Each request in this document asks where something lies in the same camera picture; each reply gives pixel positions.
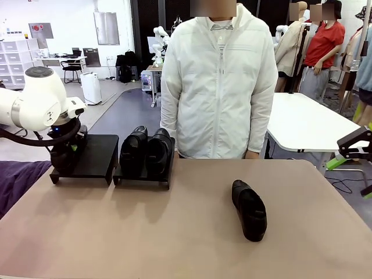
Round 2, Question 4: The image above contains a red shirt figure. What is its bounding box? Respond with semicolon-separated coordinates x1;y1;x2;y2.
300;0;346;103

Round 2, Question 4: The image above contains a dark patterned hat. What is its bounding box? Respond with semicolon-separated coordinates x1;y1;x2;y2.
354;5;372;20

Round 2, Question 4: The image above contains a steel fire cabinet red sign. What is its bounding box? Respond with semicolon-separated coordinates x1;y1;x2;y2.
28;23;55;49

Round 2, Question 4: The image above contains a black leather loafer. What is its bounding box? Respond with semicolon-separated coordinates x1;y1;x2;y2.
231;179;268;242
50;144;77;176

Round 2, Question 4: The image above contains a person's right forearm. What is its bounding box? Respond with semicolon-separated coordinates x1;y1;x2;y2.
160;95;183;155

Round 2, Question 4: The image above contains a beige coat mannequin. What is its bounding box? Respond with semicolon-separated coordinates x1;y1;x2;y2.
273;1;309;94

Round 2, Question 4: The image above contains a large steel wall cabinet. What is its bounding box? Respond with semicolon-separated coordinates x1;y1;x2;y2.
93;11;120;46

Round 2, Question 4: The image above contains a black bags pile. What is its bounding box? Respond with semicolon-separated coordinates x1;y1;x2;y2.
115;50;140;84

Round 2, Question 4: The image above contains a white rolling desk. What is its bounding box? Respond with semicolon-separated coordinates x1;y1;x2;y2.
32;53;88;72

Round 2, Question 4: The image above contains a black leather dress shoe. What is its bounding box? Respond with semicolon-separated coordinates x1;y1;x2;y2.
119;125;149;178
146;127;173;180

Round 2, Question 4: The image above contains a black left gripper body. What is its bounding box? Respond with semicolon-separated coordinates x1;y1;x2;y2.
46;119;83;148

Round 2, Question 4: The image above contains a black metal shoe stand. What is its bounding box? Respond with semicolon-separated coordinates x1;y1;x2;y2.
49;134;120;186
112;135;176;191

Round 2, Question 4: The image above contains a person's left forearm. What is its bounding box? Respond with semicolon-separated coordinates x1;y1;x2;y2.
246;95;277;153

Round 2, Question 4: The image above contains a white drawer unit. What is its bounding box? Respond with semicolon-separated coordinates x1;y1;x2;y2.
0;39;39;87

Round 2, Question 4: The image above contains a small steel wall panel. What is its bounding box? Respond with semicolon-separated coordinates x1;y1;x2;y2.
83;47;101;68

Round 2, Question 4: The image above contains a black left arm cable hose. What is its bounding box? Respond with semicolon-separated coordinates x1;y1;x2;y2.
0;119;82;148

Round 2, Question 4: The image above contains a white air purifier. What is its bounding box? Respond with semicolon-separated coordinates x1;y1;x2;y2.
80;72;103;106

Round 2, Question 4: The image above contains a black office chair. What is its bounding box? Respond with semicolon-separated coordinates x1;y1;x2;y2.
60;49;83;85

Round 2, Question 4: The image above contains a white clothes rack pole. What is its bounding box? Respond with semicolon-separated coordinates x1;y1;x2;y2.
357;0;369;72

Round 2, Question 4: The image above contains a person torso white jacket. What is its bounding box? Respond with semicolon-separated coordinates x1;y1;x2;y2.
160;3;278;160

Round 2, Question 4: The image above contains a lit computer tower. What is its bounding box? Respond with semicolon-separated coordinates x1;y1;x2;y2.
140;71;154;94

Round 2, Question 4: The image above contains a blue grey garment mannequin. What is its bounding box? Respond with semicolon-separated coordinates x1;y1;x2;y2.
355;43;372;107

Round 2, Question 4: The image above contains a white table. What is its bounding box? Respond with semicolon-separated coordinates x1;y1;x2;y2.
263;92;372;189

